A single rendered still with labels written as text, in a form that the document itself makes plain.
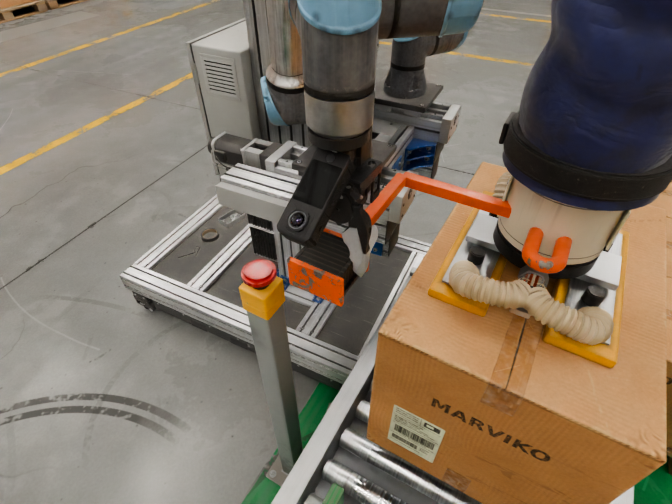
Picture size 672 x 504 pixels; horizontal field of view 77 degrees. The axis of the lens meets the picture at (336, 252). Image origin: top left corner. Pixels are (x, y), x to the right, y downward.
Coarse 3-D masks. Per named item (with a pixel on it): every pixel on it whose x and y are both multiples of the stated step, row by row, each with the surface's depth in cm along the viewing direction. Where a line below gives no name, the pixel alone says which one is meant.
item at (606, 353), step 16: (624, 240) 80; (624, 256) 77; (624, 272) 74; (560, 288) 71; (576, 288) 70; (592, 288) 67; (576, 304) 68; (592, 304) 67; (608, 304) 68; (544, 336) 65; (560, 336) 64; (576, 352) 63; (592, 352) 62; (608, 352) 62
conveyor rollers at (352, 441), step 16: (368, 416) 112; (352, 432) 109; (352, 448) 107; (368, 448) 106; (336, 464) 103; (384, 464) 103; (400, 464) 103; (336, 480) 101; (352, 480) 100; (368, 480) 101; (400, 480) 103; (416, 480) 101; (432, 480) 100; (352, 496) 100; (368, 496) 98; (384, 496) 98; (432, 496) 99; (448, 496) 98; (464, 496) 98
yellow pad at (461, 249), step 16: (464, 224) 84; (464, 240) 79; (448, 256) 77; (464, 256) 76; (480, 256) 72; (496, 256) 76; (448, 272) 73; (480, 272) 73; (496, 272) 74; (432, 288) 71; (448, 288) 71; (464, 304) 69; (480, 304) 68
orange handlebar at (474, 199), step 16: (400, 176) 74; (416, 176) 74; (384, 192) 70; (432, 192) 73; (448, 192) 71; (464, 192) 70; (368, 208) 67; (384, 208) 69; (480, 208) 70; (496, 208) 68; (528, 240) 62; (560, 240) 62; (528, 256) 60; (560, 256) 59; (544, 272) 59
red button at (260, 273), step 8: (248, 264) 84; (256, 264) 84; (264, 264) 84; (272, 264) 85; (248, 272) 83; (256, 272) 83; (264, 272) 83; (272, 272) 83; (248, 280) 82; (256, 280) 81; (264, 280) 82; (272, 280) 83; (256, 288) 84; (264, 288) 85
